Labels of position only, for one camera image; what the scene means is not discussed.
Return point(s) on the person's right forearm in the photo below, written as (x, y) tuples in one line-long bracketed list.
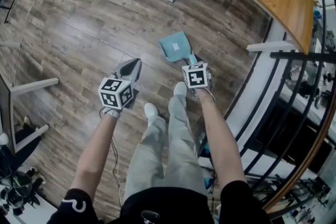
[(220, 139)]

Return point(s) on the person's white shoe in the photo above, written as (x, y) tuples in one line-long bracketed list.
[(151, 111), (180, 89)]

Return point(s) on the black rack stand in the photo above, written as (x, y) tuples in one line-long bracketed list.
[(10, 9)]

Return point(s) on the black equipment pile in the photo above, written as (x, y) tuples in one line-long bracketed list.
[(19, 189)]

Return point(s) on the blue plastic item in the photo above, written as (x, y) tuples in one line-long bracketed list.
[(210, 184)]

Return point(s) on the person's left forearm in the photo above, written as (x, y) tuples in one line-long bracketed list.
[(97, 154)]

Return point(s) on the person's left white shoe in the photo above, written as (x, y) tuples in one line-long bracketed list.
[(151, 111)]

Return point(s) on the black railing with wooden handrail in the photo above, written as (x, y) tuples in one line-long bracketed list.
[(302, 54)]

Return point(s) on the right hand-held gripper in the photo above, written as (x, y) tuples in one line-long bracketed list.
[(196, 77)]

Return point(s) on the person's grey trousers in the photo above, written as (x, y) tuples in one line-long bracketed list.
[(181, 144)]

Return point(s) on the person's black shirt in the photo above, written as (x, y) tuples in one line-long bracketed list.
[(168, 207)]

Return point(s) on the black chest mount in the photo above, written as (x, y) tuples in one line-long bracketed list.
[(150, 217)]

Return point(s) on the person's right white shoe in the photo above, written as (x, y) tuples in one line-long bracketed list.
[(180, 89)]

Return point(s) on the brown desk with white legs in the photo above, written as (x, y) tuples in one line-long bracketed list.
[(34, 84)]

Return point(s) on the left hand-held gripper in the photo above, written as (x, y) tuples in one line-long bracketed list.
[(113, 97)]

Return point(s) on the teal dustpan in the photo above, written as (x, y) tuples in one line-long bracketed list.
[(174, 46)]

